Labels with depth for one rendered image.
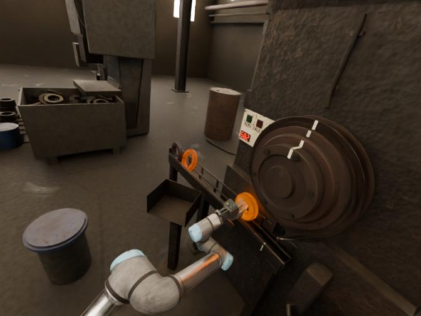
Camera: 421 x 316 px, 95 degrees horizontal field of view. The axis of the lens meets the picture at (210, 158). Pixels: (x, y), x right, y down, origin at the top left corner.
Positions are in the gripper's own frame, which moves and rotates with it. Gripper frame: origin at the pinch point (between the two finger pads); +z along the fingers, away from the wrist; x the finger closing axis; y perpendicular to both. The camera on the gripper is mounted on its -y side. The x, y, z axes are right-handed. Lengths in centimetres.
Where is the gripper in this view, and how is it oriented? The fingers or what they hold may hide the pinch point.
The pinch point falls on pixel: (247, 204)
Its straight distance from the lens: 113.6
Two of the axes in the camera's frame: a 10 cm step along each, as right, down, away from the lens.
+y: -0.8, -8.0, -6.0
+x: -5.4, -4.7, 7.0
